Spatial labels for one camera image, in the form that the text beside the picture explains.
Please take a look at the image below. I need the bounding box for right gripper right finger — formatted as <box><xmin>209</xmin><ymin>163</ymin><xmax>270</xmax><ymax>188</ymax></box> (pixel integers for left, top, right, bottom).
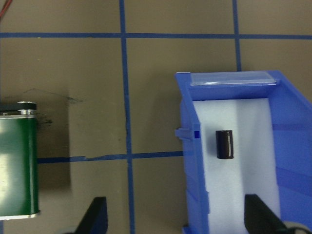
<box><xmin>244</xmin><ymin>194</ymin><xmax>312</xmax><ymax>234</ymax></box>

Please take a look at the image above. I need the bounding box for green conveyor belt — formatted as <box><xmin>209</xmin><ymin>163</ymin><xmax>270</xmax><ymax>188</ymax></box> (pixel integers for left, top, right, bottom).
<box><xmin>0</xmin><ymin>101</ymin><xmax>39</xmax><ymax>220</ymax></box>

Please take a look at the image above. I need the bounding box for dark brown capacitor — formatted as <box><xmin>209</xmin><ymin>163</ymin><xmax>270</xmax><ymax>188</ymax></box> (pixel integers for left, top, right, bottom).
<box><xmin>215</xmin><ymin>130</ymin><xmax>234</xmax><ymax>160</ymax></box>

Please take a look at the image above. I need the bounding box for white foam sheet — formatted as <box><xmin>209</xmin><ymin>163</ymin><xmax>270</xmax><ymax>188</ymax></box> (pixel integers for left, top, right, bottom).
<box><xmin>194</xmin><ymin>98</ymin><xmax>280</xmax><ymax>234</ymax></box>

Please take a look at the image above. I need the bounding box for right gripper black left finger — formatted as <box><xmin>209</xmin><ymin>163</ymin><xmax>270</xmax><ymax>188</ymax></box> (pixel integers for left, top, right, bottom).
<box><xmin>74</xmin><ymin>197</ymin><xmax>108</xmax><ymax>234</ymax></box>

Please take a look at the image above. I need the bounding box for blue plastic bin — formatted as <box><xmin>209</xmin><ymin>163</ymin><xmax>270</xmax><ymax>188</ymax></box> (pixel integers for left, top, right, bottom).
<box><xmin>175</xmin><ymin>71</ymin><xmax>312</xmax><ymax>234</ymax></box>

